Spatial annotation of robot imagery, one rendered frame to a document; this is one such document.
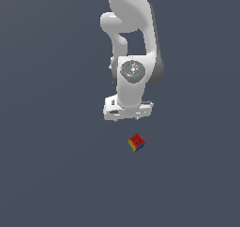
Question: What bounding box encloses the red yellow blue cube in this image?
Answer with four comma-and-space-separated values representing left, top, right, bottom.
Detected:
127, 132, 146, 153

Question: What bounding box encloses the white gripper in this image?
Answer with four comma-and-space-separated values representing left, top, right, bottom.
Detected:
103, 94, 155, 123

